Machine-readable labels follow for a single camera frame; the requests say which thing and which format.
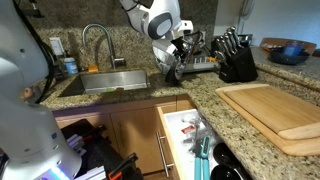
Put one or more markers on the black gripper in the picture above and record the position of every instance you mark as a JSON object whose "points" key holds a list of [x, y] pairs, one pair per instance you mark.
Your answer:
{"points": [[164, 52]]}

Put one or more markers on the clear dish soap bottle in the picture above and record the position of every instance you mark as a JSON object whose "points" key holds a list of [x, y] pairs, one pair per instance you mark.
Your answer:
{"points": [[175, 73]]}

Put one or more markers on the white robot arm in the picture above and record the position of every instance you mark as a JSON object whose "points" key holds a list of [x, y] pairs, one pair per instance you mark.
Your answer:
{"points": [[29, 133]]}

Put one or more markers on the grey dish drying rack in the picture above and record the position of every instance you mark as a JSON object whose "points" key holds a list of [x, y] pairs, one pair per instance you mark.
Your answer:
{"points": [[189, 50]]}

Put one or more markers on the black knife block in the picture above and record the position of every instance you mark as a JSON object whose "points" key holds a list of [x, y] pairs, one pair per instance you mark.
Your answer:
{"points": [[236, 68]]}

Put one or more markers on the orange yellow sponge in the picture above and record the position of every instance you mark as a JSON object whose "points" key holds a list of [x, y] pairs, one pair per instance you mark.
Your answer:
{"points": [[93, 68]]}

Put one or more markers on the white open drawer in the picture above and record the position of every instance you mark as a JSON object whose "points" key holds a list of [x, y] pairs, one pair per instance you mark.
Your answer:
{"points": [[183, 129]]}

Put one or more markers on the stainless steel sink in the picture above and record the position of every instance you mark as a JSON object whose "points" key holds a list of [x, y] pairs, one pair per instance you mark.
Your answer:
{"points": [[106, 82]]}

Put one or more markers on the wooden cabinet door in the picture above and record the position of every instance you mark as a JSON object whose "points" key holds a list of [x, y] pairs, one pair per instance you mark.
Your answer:
{"points": [[135, 132]]}

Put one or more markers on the blue label white bottle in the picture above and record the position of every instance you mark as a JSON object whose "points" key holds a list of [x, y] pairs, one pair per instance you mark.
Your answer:
{"points": [[71, 65]]}

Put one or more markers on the dark blue bowl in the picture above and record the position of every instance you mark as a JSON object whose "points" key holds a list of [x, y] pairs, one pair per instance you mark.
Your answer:
{"points": [[276, 55]]}

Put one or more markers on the blue cup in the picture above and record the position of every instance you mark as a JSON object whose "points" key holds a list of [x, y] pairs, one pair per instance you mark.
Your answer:
{"points": [[293, 48]]}

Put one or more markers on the black orange clamp tool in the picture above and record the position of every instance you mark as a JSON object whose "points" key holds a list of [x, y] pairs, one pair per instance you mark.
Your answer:
{"points": [[125, 170]]}

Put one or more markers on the black ladle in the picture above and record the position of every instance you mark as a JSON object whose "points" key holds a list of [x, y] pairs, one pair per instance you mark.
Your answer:
{"points": [[224, 156]]}

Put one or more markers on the black round spoon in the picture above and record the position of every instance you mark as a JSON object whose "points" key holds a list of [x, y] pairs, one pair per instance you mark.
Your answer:
{"points": [[222, 172]]}

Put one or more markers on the small wooden cutting board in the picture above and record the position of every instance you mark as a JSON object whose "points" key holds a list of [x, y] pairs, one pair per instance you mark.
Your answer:
{"points": [[288, 116]]}

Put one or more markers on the large wooden cutting board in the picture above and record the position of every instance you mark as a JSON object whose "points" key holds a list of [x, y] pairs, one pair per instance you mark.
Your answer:
{"points": [[305, 147]]}

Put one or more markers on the teal handled tool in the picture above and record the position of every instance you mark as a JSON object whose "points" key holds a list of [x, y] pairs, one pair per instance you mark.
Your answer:
{"points": [[201, 165]]}

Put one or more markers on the white wall outlet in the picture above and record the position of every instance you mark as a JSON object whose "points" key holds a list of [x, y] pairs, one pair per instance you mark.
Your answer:
{"points": [[56, 45]]}

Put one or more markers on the steel drawer handle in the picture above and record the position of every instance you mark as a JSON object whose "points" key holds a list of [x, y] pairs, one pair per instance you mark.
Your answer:
{"points": [[166, 166]]}

